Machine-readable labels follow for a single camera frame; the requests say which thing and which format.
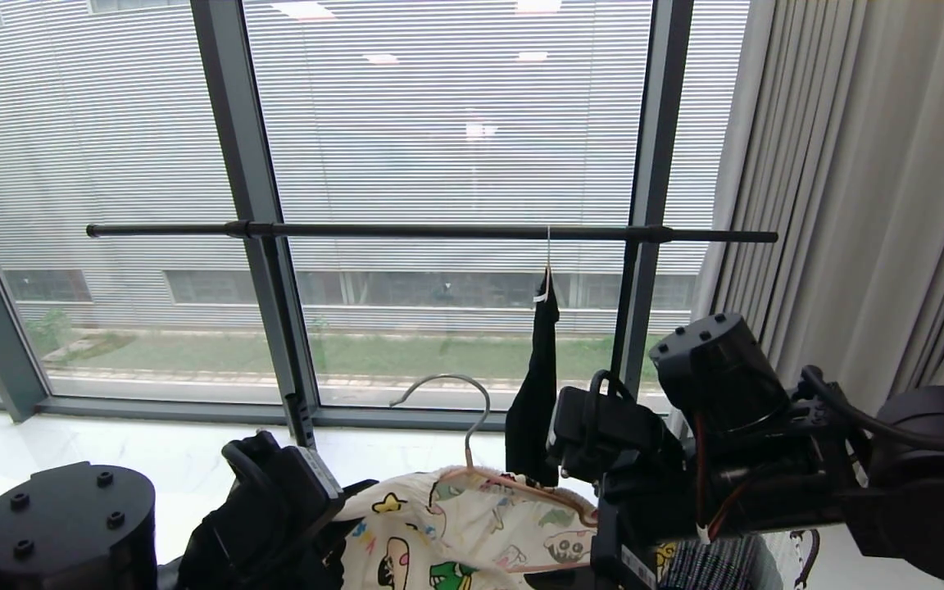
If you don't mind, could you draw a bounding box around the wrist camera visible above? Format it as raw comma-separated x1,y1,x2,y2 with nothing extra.
222,430,347,566
546,385,674,486

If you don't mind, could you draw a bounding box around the window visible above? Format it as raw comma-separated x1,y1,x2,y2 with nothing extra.
0,0,751,431

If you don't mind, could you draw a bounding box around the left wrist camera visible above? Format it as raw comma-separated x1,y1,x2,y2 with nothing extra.
222,430,347,566

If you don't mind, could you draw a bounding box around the white laundry basket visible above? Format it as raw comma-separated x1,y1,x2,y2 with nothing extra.
659,529,822,590

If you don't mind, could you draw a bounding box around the black garment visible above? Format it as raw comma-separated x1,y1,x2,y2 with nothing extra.
505,273,562,488

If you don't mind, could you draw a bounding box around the pink clothes hanger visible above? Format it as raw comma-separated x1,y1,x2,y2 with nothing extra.
390,374,601,573
542,225,556,306

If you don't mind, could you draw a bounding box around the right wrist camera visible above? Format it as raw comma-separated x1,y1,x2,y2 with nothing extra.
546,385,674,486

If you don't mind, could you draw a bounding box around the beige curtain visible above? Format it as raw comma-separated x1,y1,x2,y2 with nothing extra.
689,0,944,419

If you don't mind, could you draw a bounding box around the black clothes rack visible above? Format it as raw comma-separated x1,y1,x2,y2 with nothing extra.
87,221,778,452

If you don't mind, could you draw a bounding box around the cream printed garment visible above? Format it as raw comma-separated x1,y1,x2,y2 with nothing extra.
333,465,679,590

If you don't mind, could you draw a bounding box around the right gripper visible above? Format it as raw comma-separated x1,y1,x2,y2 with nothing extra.
591,459,706,590

